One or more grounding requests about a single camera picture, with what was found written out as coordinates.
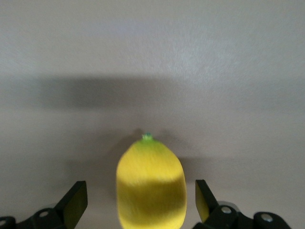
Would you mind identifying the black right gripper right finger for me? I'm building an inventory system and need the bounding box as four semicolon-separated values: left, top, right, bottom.
192;179;290;229

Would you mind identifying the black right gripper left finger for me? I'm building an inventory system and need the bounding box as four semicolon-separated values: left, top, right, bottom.
0;180;88;229

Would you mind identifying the yellow lemon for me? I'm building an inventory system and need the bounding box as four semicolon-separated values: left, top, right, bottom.
115;133;187;229

